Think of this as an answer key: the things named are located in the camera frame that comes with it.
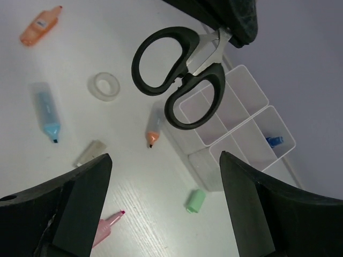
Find clear tape roll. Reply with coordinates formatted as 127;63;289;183
87;72;121;102

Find white left organizer box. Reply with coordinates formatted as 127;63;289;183
176;65;269;154

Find pink highlighter pen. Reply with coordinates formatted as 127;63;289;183
92;210;125;248

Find grey eraser block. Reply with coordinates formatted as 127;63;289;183
73;140;107;167

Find orange tip clear highlighter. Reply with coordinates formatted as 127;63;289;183
146;101;165;148

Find black handled scissors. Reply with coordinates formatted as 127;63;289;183
131;26;232;131

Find white organizer box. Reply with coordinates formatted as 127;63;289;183
176;65;269;154
188;105;296;192

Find blue highlighter pen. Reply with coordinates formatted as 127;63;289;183
28;82;61;143

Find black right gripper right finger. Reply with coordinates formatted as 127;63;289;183
220;152;342;256

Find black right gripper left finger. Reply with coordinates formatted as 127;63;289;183
1;154;112;256

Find orange highlighter pen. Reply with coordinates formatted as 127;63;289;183
19;5;63;47

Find white right organizer box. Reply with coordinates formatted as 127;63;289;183
188;105;296;192

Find blue capped glue bottle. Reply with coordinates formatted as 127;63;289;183
266;136;284;148

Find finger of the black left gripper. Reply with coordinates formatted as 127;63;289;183
165;0;258;48

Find green highlighter cap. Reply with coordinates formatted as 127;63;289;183
185;189;206;214

